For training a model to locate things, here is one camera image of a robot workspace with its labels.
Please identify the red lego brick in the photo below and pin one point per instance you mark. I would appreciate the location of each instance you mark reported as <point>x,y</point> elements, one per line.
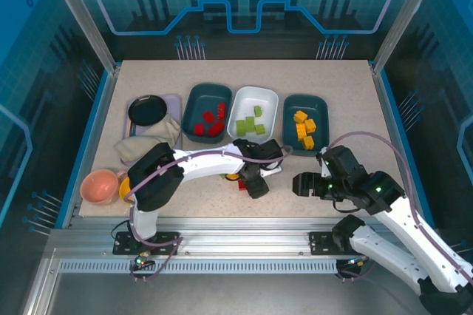
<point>242,186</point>
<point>221,110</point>
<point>216,128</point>
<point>208,117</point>
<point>199,129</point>

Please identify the yellow lego brick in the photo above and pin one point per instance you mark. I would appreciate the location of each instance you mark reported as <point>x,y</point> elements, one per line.
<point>300,116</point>
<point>301,132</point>
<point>310,125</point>
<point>307,142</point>
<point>231,176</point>

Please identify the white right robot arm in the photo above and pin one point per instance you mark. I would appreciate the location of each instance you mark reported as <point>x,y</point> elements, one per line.
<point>406,226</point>

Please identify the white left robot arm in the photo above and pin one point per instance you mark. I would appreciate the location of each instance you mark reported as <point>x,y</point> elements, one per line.
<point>207,163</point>

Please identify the dark teal plastic container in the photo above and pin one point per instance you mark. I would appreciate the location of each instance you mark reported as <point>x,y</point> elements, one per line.
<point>319,108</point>
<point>201,98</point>

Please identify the white plastic container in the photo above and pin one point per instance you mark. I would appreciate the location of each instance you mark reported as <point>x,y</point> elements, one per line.
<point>251,98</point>

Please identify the lilac plastic tray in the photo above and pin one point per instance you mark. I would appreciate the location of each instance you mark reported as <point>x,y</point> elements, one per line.
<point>173,102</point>

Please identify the beige cloth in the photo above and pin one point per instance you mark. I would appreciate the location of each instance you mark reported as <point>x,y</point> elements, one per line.
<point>140,145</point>

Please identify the yellow bowl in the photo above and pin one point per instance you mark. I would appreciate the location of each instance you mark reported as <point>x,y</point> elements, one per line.
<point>125,189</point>

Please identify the black round pan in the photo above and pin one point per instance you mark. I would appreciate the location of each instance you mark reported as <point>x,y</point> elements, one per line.
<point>146,109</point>

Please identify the pink bowl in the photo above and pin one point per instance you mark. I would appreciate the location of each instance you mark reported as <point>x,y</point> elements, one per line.
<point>98,187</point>

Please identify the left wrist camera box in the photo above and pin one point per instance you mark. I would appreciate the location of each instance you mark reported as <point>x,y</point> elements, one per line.
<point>272,172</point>

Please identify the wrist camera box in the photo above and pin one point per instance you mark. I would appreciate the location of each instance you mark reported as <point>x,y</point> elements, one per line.
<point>324,167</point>
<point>272,172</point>

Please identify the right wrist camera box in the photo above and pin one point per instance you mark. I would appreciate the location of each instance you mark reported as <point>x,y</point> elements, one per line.
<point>324,167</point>

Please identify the aluminium mounting rail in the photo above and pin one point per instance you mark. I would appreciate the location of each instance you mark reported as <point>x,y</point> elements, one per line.
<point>240,235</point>

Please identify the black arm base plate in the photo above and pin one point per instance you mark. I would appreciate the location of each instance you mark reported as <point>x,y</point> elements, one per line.
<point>319,243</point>
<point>123,243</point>

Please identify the aluminium side rail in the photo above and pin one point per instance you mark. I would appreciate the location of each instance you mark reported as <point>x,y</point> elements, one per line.
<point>398,134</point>
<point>93,134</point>

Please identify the aluminium frame post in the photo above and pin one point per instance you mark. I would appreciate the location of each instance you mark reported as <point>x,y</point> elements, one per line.
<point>406,15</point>
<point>83,15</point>

